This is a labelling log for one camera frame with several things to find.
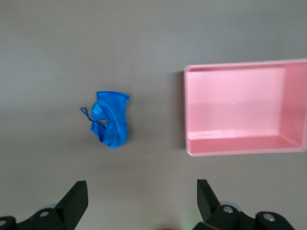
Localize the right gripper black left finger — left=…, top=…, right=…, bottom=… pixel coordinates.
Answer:
left=0, top=181, right=89, bottom=230

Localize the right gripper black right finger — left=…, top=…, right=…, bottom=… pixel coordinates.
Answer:
left=191, top=179, right=295, bottom=230

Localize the blue cloth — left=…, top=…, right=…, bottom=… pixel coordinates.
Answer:
left=80, top=91, right=131, bottom=149

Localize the pink plastic bin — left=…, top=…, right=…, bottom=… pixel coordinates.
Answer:
left=183, top=58, right=307, bottom=158

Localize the brown table cover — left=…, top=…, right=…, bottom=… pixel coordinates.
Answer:
left=0, top=0, right=307, bottom=230

